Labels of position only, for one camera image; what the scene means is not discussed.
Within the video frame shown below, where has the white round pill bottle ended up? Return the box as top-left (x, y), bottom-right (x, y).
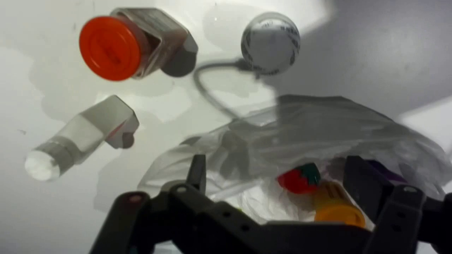
top-left (240, 11), bottom-right (301, 74)

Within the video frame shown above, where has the red strawberry toy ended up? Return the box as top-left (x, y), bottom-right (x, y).
top-left (277, 163), bottom-right (321, 194)

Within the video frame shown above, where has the white plastic bag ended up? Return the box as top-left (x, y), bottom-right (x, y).
top-left (138, 95), bottom-right (452, 222)

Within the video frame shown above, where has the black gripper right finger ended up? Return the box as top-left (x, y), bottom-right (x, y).
top-left (343, 156), bottom-right (452, 254)

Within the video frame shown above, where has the purple bottle with holes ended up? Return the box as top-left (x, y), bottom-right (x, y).
top-left (367, 159), bottom-right (405, 181)

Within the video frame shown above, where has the red lid spice jar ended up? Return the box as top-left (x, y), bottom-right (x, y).
top-left (79, 6), bottom-right (198, 81)

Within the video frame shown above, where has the white square bottle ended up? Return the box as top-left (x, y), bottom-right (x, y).
top-left (24, 94), bottom-right (140, 181)

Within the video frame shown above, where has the yellow lid container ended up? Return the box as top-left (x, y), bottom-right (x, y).
top-left (312, 180), bottom-right (374, 229)

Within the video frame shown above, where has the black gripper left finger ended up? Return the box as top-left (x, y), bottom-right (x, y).
top-left (89, 153), bottom-right (223, 254)

